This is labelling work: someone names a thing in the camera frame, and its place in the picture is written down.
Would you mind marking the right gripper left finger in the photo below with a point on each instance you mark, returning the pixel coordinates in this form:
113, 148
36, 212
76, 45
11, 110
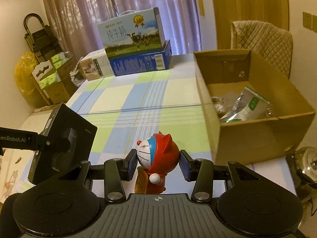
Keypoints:
129, 165

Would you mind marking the cardboard box with tissues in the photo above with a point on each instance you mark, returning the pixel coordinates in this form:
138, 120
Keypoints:
53, 78

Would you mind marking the white small carton box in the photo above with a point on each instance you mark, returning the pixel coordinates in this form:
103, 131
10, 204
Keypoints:
96, 65

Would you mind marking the wooden door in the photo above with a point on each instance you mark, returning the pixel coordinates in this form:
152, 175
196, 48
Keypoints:
227, 11

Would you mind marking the checkered bed sheet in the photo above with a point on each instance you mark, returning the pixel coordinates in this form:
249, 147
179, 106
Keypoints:
129, 108

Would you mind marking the double wall switch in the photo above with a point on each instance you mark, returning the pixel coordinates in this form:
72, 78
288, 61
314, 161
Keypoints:
310, 21

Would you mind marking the silver foil tea pouch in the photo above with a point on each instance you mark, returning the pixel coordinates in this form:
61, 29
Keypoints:
249, 106

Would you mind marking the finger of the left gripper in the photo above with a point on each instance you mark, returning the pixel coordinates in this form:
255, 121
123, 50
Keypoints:
52, 144

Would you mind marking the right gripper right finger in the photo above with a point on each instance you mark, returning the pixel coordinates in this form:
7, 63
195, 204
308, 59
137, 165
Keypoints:
187, 166

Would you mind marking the brown cardboard box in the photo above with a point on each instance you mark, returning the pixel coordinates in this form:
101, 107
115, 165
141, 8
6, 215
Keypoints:
221, 77

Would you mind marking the steel kettle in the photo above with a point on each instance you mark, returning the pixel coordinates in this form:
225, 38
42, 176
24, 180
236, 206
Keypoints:
302, 165

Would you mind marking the black product box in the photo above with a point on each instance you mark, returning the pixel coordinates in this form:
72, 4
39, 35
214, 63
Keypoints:
63, 122

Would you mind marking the red Doraemon figurine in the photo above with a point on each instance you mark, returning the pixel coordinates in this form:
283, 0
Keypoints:
157, 155

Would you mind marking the blue milk carton box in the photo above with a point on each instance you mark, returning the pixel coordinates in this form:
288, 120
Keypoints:
135, 42

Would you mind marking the beige quilted bag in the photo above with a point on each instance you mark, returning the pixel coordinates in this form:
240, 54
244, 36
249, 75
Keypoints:
273, 44

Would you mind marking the yellow plastic bag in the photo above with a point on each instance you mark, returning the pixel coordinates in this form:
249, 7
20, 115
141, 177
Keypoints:
22, 76

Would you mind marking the black folding cart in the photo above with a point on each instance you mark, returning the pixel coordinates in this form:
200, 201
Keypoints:
43, 43

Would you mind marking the purple curtain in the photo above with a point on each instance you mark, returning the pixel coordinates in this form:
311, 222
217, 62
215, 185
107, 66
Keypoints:
188, 24

